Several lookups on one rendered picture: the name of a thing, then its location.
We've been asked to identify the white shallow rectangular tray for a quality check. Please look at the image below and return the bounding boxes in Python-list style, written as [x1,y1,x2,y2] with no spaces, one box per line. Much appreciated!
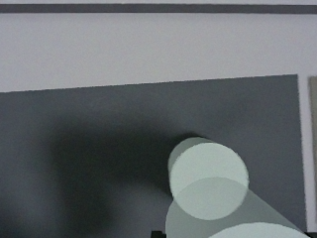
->
[309,75,317,195]

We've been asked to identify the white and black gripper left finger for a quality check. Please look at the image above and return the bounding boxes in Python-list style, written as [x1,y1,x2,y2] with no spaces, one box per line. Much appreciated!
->
[151,231,166,238]

